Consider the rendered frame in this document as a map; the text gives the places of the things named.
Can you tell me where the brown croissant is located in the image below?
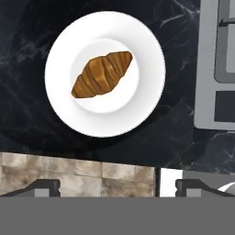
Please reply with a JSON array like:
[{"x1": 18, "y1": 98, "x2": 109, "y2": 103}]
[{"x1": 71, "y1": 50, "x2": 134, "y2": 99}]

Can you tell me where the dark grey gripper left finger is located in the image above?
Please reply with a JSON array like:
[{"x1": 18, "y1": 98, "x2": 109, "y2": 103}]
[{"x1": 3, "y1": 179, "x2": 62, "y2": 197}]

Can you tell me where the white round plate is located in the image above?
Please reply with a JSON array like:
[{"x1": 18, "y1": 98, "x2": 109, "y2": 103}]
[{"x1": 44, "y1": 10, "x2": 167, "y2": 139}]

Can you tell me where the grey stove hob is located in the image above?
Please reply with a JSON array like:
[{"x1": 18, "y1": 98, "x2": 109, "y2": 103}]
[{"x1": 194, "y1": 0, "x2": 235, "y2": 131}]

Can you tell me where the white and grey oven front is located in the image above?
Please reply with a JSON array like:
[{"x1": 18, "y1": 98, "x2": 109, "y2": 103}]
[{"x1": 159, "y1": 167, "x2": 235, "y2": 197}]

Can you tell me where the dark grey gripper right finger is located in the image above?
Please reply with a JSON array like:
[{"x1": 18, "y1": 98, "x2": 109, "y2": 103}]
[{"x1": 174, "y1": 179, "x2": 234, "y2": 197}]

